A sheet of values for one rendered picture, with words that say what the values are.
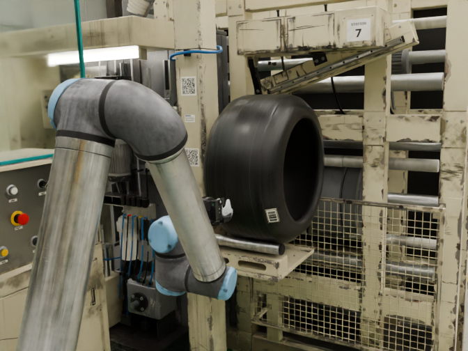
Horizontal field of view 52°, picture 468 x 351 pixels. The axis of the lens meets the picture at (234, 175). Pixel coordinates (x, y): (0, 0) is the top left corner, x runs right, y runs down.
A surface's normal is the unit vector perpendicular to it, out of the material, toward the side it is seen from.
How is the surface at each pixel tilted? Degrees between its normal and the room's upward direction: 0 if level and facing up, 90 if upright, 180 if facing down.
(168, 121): 74
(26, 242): 90
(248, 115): 41
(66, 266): 81
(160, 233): 85
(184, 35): 90
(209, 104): 90
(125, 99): 68
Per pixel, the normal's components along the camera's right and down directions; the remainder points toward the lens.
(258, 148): -0.22, -0.21
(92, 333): 0.87, 0.07
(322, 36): -0.50, 0.17
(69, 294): 0.61, 0.03
